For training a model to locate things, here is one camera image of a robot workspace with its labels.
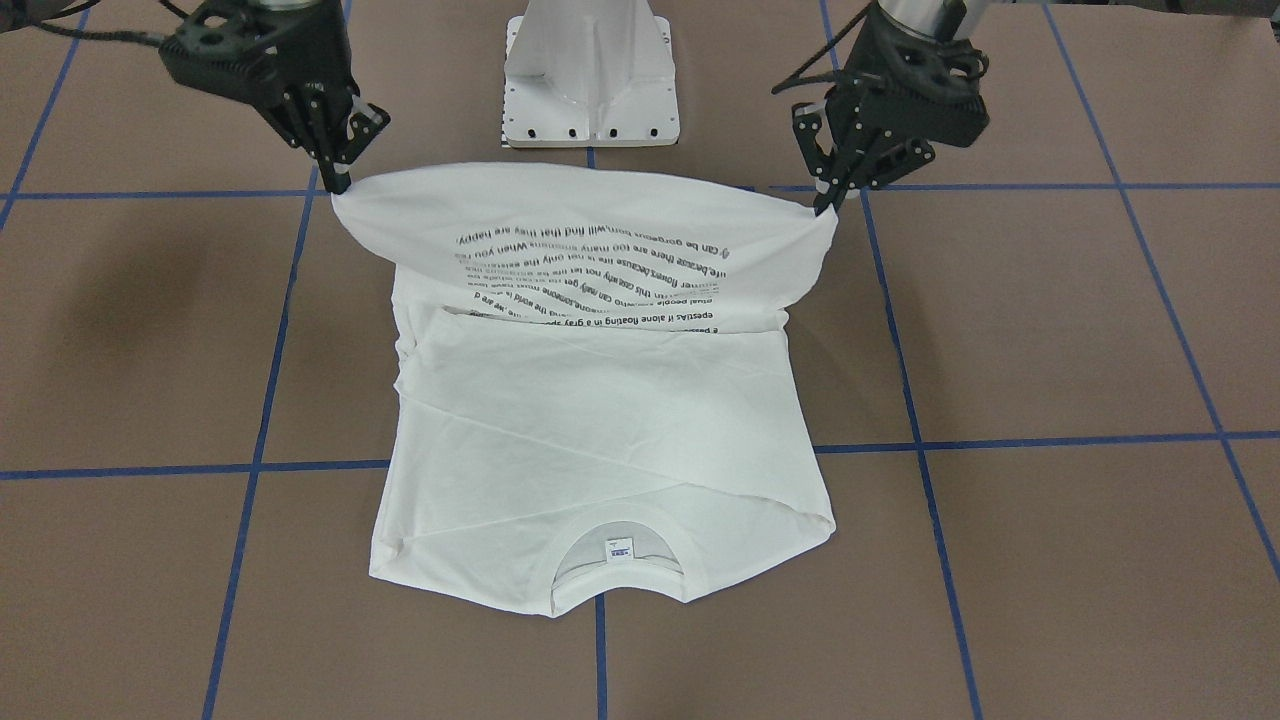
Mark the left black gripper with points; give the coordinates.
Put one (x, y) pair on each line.
(868, 112)

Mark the white camera mast pedestal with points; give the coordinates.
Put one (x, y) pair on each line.
(589, 74)

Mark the white long-sleeve printed shirt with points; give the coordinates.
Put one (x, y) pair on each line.
(594, 386)

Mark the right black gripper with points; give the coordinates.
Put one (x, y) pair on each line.
(300, 72)

